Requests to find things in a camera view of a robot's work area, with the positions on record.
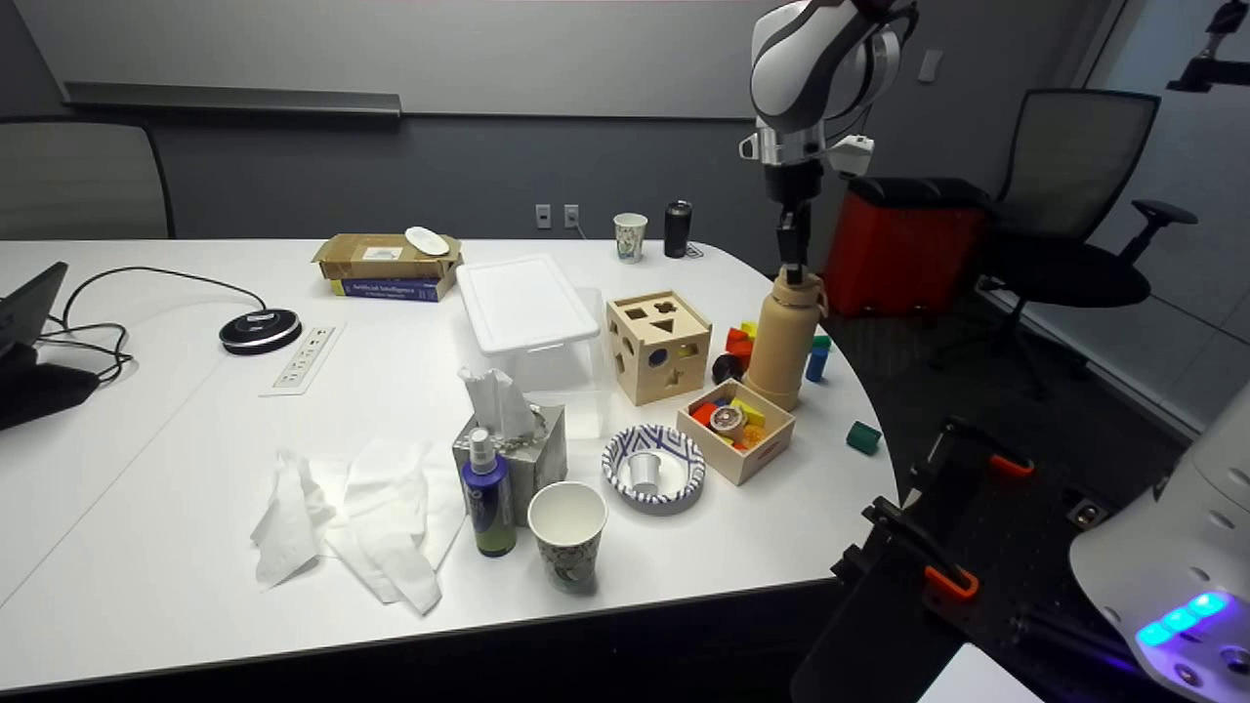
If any beige bottle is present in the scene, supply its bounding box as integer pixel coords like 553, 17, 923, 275
747, 266, 829, 412

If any purple and green spray bottle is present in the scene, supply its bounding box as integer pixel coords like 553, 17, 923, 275
461, 428, 518, 558

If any flat white napkin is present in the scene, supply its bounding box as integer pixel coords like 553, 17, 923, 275
312, 437, 469, 616

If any crumpled white napkin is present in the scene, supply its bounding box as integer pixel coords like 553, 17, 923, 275
251, 451, 338, 588

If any red bin with black lid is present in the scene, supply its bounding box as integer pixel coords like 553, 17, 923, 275
823, 177, 992, 318

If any patterned paper cup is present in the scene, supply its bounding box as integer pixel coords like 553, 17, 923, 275
613, 213, 648, 265
527, 481, 609, 595

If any wooden shape sorter cube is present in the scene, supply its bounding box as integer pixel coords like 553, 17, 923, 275
605, 290, 713, 406

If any black office chair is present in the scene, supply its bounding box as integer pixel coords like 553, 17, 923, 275
928, 90, 1199, 396

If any wooden tray box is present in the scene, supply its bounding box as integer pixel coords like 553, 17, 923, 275
677, 379, 797, 486

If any white bin lid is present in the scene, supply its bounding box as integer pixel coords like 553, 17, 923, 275
456, 255, 602, 354

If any clear plastic bin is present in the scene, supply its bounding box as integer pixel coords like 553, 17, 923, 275
456, 287, 612, 441

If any blue patterned paper bowl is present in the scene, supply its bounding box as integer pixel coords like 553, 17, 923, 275
602, 424, 707, 516

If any grey tissue box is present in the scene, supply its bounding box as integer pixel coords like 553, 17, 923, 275
452, 367, 568, 529

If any blue book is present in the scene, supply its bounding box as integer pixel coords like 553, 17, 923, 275
330, 276, 460, 303

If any cardboard box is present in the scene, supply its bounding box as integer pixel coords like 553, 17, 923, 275
312, 232, 463, 283

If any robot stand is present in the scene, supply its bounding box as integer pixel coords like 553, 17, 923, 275
789, 417, 1250, 703

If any white power strip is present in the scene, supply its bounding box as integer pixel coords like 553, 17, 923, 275
260, 325, 345, 396

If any black round speaker puck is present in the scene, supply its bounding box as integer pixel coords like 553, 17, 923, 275
219, 309, 303, 355

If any grey chair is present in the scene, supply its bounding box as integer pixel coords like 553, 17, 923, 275
0, 117, 177, 241

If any black laptop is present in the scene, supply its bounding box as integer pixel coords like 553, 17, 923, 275
0, 262, 101, 433

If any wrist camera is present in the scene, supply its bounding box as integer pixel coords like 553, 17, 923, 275
828, 135, 876, 179

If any black clamp with orange handle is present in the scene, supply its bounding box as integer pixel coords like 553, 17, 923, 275
859, 496, 980, 601
926, 417, 1036, 480

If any camera on mount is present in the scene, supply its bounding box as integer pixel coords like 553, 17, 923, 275
1167, 0, 1250, 94

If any wall rail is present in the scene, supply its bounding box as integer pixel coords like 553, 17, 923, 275
63, 82, 402, 120

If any black cable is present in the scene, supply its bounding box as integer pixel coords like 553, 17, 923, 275
37, 266, 268, 385

